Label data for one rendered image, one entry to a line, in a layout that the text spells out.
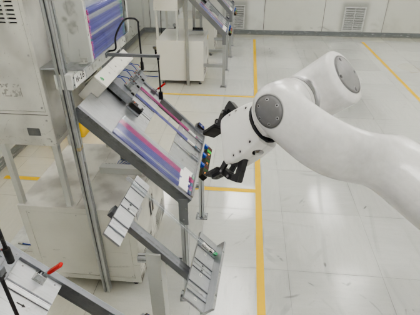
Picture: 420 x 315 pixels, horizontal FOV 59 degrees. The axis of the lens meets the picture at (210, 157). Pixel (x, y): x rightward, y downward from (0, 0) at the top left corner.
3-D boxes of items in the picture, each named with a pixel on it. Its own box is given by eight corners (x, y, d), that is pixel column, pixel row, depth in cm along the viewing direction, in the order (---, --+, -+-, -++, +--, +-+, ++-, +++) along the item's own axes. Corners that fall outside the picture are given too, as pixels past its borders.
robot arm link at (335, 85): (275, 144, 59) (303, 130, 65) (347, 106, 49) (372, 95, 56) (250, 97, 59) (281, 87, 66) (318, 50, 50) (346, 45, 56)
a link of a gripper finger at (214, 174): (240, 180, 70) (217, 190, 74) (238, 164, 71) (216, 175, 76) (227, 177, 68) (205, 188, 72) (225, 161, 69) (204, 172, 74)
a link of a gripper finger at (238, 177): (252, 179, 65) (232, 186, 70) (250, 138, 68) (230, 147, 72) (247, 177, 65) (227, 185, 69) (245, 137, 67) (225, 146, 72)
